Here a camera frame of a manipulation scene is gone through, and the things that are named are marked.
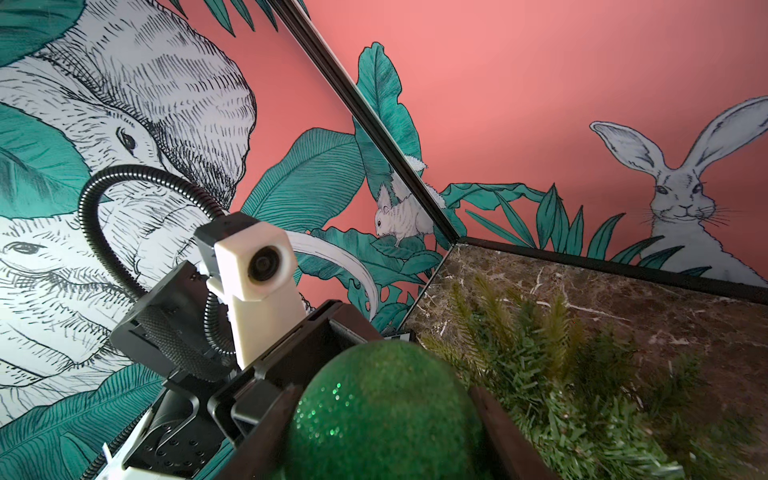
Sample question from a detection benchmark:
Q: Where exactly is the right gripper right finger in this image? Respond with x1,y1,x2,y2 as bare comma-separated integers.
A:
468,386,559,480

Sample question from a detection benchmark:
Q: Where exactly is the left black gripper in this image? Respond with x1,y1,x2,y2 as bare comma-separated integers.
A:
107,263,382,479

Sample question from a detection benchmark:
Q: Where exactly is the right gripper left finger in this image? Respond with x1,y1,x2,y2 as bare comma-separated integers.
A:
215,385,303,480

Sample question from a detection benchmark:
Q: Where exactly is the small green christmas tree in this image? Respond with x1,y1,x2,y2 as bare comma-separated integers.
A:
422,276,758,479

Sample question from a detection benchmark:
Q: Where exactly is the green glitter ball ornament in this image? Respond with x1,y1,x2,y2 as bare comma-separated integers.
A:
282,341,490,479

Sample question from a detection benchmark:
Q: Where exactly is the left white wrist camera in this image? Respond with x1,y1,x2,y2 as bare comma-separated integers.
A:
194,212,306,369

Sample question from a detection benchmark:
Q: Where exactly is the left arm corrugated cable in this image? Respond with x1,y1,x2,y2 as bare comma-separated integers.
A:
77,164,238,356

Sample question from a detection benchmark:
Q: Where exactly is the left black frame post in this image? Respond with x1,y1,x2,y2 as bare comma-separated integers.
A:
269,0,460,245

